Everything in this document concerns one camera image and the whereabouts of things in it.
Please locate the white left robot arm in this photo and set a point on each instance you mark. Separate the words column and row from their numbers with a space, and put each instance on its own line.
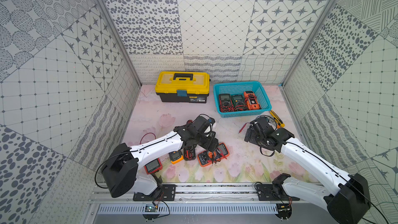
column 121, row 171

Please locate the yellow orange multimeter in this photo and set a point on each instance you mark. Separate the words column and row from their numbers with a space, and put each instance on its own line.
column 176, row 156

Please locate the orange red multimeter pair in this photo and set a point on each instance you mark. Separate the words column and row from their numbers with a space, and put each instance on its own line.
column 207, row 158

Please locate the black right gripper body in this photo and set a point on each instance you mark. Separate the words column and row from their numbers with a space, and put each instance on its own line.
column 255, row 139

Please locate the red multimeter near left arm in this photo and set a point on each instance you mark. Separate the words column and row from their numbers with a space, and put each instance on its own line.
column 153, row 166

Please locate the red black test leads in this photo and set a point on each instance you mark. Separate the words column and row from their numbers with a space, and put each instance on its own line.
column 147, row 138

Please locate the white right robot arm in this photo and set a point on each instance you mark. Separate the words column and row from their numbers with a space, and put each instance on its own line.
column 344, row 196

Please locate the teal plastic basket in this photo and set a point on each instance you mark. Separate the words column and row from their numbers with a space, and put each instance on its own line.
column 240, row 88

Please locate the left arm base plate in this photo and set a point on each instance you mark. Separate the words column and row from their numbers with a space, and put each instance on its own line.
column 166, row 192

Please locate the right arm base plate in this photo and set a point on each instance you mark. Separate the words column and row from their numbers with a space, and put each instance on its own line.
column 270, row 192

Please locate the yellow black toolbox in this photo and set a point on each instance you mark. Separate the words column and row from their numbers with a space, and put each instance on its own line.
column 183, row 87

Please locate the green multimeter with leads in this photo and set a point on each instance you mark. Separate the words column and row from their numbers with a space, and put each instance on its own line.
column 239, row 102

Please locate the aluminium mounting rail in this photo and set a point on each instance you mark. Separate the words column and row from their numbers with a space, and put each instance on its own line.
column 240, row 198

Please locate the red multimeter with leads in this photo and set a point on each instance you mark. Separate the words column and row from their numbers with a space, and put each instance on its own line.
column 225, row 103

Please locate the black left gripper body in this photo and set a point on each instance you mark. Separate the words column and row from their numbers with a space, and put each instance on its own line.
column 210, row 143

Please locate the yellow utility knife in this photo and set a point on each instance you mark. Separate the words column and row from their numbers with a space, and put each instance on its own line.
column 277, row 119

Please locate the black multimeter red leads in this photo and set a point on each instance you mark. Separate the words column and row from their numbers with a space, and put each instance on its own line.
column 189, row 153

